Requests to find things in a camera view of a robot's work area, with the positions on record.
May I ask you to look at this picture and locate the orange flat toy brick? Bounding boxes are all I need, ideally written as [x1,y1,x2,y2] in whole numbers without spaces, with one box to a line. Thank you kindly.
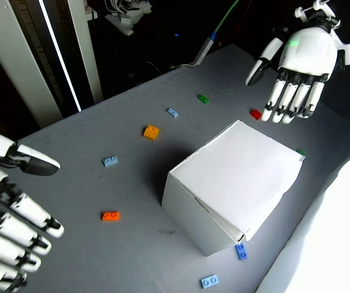
[101,211,121,222]

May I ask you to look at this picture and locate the grey table cloth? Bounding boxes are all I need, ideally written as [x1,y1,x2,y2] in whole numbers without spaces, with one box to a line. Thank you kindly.
[0,43,350,293]

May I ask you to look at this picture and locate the white metal cabinet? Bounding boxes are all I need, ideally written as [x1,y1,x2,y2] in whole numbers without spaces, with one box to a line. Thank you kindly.
[0,0,104,129]

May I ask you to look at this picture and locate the yellow-orange sloped toy brick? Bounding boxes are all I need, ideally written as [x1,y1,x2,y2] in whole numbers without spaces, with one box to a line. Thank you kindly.
[143,124,160,142]

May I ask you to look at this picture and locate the white cable adapter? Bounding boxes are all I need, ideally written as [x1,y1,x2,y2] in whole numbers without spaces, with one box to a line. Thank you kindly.
[195,36,215,65]

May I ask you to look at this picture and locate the cardboard box with flaps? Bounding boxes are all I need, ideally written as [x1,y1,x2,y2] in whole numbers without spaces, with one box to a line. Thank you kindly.
[161,119,306,257]

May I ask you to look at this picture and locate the heap of white plastic parts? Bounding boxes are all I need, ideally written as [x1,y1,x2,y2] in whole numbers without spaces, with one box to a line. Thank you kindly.
[104,0,153,37]

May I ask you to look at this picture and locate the white sheet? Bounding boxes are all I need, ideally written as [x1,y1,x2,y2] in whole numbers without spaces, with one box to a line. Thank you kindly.
[254,146,350,293]

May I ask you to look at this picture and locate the thin white cable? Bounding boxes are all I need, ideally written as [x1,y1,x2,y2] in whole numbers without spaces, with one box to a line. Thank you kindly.
[169,62,199,70]

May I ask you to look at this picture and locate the green cable with blue plug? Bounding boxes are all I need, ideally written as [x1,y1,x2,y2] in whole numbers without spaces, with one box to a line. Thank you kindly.
[211,0,240,40]

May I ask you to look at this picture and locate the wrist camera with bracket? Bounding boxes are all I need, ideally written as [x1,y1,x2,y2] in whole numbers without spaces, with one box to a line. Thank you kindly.
[330,30,350,74]

